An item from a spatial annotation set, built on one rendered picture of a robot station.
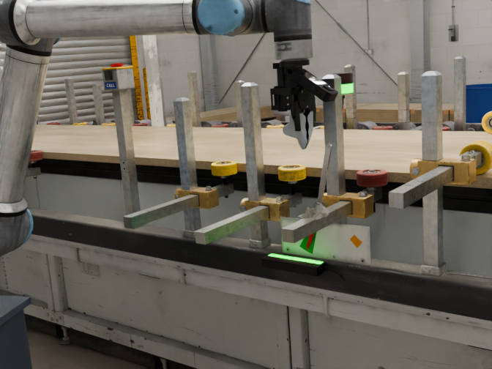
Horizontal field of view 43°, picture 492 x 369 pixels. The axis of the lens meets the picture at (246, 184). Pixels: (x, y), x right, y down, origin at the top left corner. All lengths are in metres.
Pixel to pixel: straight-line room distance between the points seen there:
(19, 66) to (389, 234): 1.09
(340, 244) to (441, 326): 0.31
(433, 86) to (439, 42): 7.98
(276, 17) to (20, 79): 0.70
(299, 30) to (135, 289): 1.44
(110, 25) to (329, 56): 9.00
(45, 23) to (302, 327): 1.19
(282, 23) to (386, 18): 8.36
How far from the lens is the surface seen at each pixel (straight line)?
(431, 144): 1.46
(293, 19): 1.49
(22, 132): 1.82
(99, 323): 2.79
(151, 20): 1.45
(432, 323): 1.62
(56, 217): 2.40
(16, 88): 1.78
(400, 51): 9.71
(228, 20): 1.38
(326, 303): 1.73
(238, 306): 2.24
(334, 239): 1.62
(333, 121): 1.56
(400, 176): 1.71
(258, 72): 11.39
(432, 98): 1.45
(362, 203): 1.55
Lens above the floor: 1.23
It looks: 12 degrees down
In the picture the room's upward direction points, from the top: 4 degrees counter-clockwise
